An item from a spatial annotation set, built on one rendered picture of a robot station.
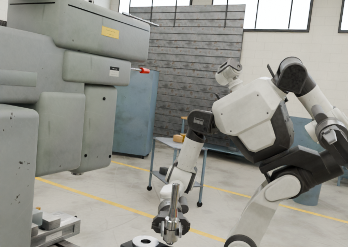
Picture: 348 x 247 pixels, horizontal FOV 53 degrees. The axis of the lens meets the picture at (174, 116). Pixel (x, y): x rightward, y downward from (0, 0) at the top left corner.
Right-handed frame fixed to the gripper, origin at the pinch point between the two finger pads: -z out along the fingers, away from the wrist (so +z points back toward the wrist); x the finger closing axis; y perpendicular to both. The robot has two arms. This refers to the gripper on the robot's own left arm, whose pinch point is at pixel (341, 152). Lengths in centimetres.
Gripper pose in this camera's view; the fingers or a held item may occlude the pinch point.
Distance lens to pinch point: 104.2
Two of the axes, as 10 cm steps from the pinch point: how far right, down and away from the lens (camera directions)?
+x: -6.2, -7.8, -1.1
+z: 2.3, -3.1, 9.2
